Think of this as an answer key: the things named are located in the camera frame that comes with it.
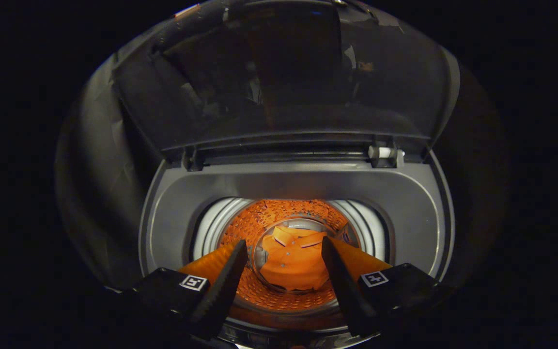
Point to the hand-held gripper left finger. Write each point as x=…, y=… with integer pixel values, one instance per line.
x=221, y=291

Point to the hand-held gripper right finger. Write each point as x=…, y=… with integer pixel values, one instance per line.
x=344, y=291

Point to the yellow polo shirt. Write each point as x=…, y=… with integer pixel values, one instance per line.
x=293, y=261

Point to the grey washing machine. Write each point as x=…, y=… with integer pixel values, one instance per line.
x=308, y=184

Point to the black backdrop cloth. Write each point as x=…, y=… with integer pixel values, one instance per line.
x=95, y=169

